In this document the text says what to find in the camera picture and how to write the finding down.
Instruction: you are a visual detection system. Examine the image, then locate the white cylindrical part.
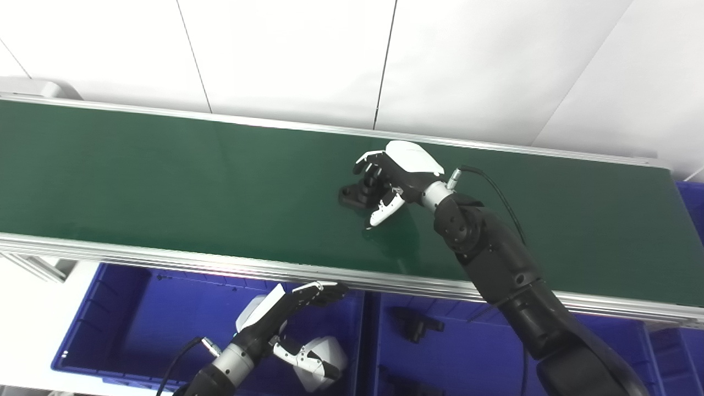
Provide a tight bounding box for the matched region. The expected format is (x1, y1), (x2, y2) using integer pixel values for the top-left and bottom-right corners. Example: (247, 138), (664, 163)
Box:
(236, 294), (270, 333)
(291, 337), (348, 392)

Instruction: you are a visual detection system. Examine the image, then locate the grey conveyor motor housing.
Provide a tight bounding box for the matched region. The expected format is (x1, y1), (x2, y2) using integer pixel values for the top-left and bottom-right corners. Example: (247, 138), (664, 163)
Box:
(0, 77), (83, 101)

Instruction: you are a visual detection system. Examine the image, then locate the aluminium conveyor support leg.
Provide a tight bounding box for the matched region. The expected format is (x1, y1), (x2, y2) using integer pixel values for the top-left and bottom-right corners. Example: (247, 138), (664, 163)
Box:
(0, 252), (78, 284)

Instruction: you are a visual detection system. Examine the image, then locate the black flanged part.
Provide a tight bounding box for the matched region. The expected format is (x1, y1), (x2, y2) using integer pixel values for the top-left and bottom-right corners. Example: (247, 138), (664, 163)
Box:
(338, 179), (386, 210)
(389, 306), (445, 344)

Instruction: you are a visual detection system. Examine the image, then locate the green conveyor belt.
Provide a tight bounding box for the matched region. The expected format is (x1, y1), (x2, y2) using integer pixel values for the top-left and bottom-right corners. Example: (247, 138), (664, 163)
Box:
(0, 100), (704, 307)
(0, 93), (704, 329)

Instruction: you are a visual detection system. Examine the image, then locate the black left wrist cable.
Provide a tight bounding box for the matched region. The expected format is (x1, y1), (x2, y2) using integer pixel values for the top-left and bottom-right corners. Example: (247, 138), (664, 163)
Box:
(156, 337), (221, 396)

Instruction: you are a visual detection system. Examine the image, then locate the blue plastic bin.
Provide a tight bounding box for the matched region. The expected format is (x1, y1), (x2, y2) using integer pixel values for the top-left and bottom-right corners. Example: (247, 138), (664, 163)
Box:
(649, 181), (704, 396)
(363, 291), (661, 396)
(51, 263), (366, 396)

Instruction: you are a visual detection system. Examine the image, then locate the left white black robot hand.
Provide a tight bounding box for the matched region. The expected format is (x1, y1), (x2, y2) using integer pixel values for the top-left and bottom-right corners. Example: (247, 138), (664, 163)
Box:
(235, 280), (350, 383)

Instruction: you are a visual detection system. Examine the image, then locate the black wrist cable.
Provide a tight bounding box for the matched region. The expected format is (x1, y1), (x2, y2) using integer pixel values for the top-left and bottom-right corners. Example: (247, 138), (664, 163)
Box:
(156, 337), (221, 396)
(447, 165), (529, 245)

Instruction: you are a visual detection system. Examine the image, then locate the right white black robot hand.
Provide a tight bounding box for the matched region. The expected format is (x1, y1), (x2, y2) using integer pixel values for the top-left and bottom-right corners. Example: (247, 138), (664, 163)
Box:
(352, 140), (445, 230)

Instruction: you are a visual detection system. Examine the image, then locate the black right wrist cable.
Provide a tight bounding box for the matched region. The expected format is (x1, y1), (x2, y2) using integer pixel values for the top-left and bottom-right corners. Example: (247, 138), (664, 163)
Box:
(447, 165), (529, 245)

